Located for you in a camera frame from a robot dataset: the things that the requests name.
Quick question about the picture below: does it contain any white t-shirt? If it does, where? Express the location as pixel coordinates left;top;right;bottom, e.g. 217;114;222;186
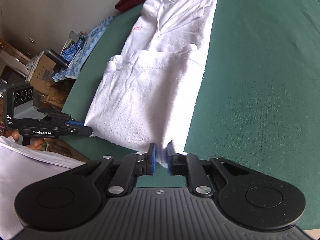
85;0;217;167

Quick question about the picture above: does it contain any person's left hand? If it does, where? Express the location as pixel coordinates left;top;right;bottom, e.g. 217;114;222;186
8;129;45;151

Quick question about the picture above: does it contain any cardboard box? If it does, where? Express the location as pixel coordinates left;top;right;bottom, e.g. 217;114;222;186
26;51;65;109

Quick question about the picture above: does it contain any black cylindrical flask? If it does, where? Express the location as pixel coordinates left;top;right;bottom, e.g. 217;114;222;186
44;48;69;69

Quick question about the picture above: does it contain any blue white patterned cloth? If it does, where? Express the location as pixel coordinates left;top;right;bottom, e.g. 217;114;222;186
53;15;115;82

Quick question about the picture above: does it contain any green table cloth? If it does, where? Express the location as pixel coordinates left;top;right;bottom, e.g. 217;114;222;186
61;0;320;230

